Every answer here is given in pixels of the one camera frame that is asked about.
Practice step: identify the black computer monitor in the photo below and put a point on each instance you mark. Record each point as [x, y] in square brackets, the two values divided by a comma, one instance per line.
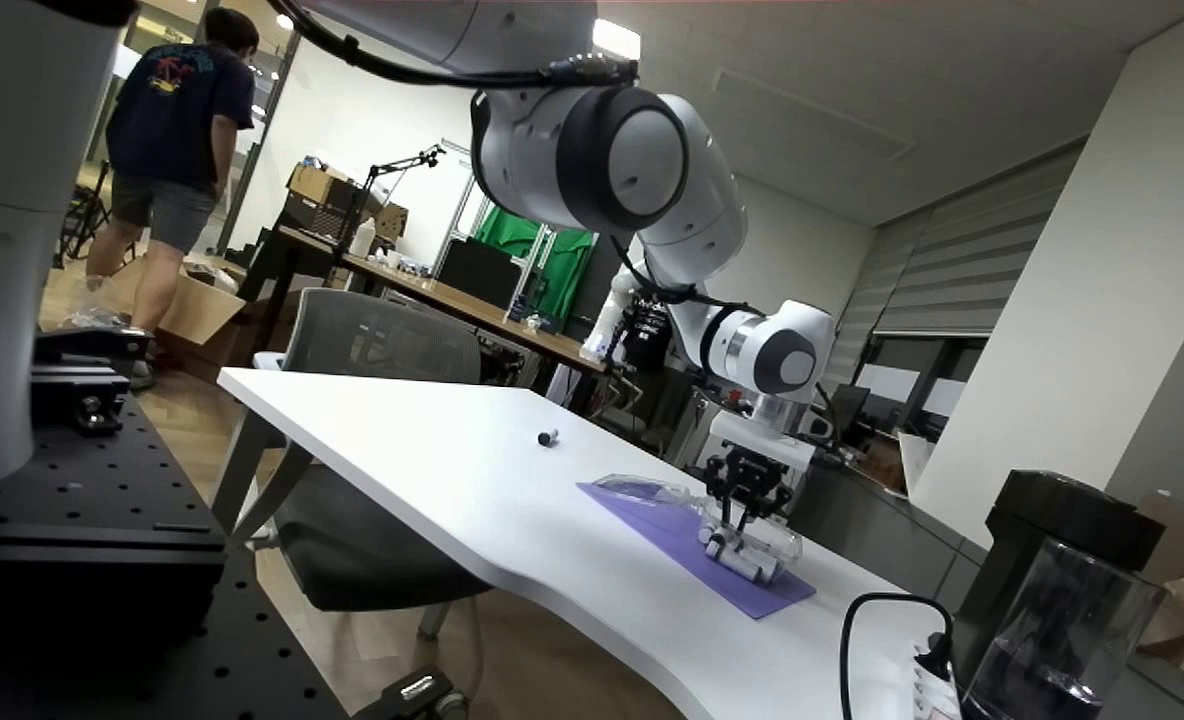
[477, 272]

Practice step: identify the open cardboard box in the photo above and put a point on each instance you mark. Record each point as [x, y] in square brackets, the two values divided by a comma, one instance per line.
[204, 315]

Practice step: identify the cardboard boxes on desk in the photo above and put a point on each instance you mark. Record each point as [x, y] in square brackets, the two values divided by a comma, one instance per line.
[324, 192]

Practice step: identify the grey office chair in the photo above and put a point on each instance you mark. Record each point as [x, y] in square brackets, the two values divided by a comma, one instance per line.
[377, 333]

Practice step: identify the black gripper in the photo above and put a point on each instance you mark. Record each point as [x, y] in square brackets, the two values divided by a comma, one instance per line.
[755, 483]

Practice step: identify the white power strip orange switch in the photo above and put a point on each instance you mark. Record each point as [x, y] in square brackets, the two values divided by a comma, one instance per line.
[933, 692]

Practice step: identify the person in dark shirt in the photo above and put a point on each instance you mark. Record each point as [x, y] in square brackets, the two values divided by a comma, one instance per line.
[172, 123]

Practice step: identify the black device on board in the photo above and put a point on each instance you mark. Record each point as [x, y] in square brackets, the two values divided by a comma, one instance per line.
[86, 381]

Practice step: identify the black perforated mounting board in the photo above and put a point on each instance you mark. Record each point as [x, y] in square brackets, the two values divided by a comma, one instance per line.
[153, 465]

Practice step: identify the small dark object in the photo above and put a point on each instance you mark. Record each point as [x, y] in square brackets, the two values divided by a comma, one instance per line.
[551, 438]

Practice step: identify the wooden desk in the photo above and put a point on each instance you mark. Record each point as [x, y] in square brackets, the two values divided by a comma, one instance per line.
[417, 284]

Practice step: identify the green screen panel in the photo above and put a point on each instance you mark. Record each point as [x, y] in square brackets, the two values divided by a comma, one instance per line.
[558, 272]

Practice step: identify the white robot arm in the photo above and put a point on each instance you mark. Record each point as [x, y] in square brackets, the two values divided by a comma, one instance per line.
[647, 163]

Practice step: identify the black glossy box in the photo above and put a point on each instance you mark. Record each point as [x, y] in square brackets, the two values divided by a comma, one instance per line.
[1072, 522]

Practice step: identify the clear plastic clamshell container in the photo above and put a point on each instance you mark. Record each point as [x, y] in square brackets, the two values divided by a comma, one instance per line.
[790, 544]

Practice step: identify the purple mat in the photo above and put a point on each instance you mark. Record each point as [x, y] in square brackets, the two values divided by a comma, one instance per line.
[672, 532]

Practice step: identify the grey window blinds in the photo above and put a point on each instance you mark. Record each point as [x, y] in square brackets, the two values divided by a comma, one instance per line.
[965, 266]

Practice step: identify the ceiling light panel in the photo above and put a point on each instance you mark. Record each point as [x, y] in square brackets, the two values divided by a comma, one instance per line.
[618, 38]

